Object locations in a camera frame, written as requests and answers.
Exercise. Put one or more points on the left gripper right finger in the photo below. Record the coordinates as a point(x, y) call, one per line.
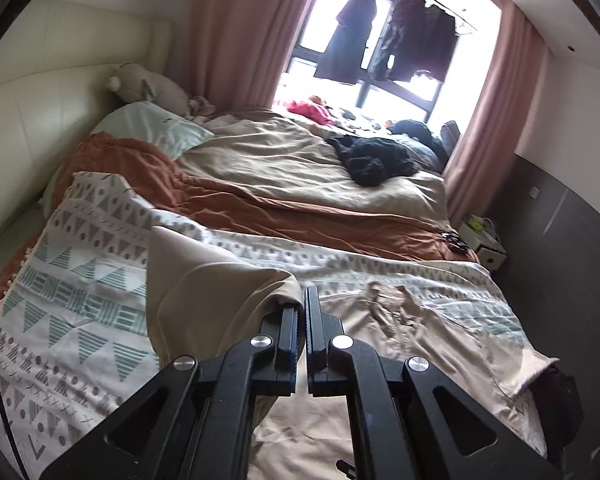
point(407, 419)

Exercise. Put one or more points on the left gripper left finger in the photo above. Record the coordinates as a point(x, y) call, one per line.
point(194, 419)

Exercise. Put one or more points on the beige jacket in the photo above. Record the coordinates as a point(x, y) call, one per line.
point(201, 300)

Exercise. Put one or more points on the patterned white bedspread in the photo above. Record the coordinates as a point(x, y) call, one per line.
point(73, 330)

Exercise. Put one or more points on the white bedside table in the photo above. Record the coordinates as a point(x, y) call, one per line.
point(486, 244)

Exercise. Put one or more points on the small black device on bed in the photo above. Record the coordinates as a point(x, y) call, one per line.
point(455, 243)

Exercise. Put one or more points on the green tissue pack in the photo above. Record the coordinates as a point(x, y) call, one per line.
point(474, 222)

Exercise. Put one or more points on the orange brown blanket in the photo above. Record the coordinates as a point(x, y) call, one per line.
point(223, 206)

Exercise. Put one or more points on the black garment on duvet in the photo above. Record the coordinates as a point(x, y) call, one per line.
point(372, 161)

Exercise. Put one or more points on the dark cushions at window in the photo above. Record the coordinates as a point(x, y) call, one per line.
point(433, 151)

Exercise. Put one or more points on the beige duvet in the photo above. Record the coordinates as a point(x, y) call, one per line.
point(286, 157)

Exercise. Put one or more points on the right pink curtain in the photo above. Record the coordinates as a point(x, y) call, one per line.
point(482, 157)

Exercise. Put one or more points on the pink curtain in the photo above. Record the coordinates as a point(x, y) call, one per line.
point(482, 157)
point(239, 49)

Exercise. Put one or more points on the light green pillow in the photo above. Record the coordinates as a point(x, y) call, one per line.
point(145, 121)

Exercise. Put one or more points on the pink garment at window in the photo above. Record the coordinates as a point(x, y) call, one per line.
point(312, 110)

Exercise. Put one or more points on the plush toy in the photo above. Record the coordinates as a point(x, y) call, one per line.
point(135, 83)

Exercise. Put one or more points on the dark hanging garment left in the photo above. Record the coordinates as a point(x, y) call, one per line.
point(341, 61)

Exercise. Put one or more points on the dark hanging garment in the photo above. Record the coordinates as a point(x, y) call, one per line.
point(341, 61)
point(418, 39)

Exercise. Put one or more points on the cream padded headboard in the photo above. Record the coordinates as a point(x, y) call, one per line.
point(55, 60)

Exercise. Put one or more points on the dark hanging garment right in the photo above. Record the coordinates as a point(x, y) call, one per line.
point(418, 39)

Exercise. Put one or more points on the left pink curtain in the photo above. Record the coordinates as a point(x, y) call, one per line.
point(239, 49)

